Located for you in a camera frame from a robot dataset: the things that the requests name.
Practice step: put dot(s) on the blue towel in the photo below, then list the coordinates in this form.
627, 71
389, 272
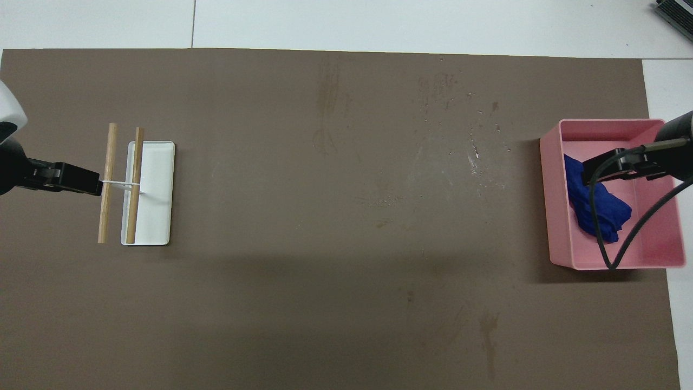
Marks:
582, 208

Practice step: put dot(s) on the brown table mat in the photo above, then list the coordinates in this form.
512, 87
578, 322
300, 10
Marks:
325, 271

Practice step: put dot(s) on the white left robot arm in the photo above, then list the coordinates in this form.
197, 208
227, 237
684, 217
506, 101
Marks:
8, 114

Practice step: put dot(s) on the pink plastic bin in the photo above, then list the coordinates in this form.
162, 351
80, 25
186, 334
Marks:
649, 238

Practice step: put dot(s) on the white rectangular tray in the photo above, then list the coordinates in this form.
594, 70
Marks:
157, 206

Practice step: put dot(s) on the white elastic band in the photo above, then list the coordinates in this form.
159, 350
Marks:
116, 183

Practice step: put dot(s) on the wooden stick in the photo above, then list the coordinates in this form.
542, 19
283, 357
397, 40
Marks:
135, 162
109, 157

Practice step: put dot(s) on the dark grey striped device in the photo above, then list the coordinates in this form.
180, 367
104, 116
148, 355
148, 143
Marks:
677, 16

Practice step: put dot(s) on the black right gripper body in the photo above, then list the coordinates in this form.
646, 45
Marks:
681, 157

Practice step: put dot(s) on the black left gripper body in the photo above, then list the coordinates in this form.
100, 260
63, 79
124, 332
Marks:
12, 170

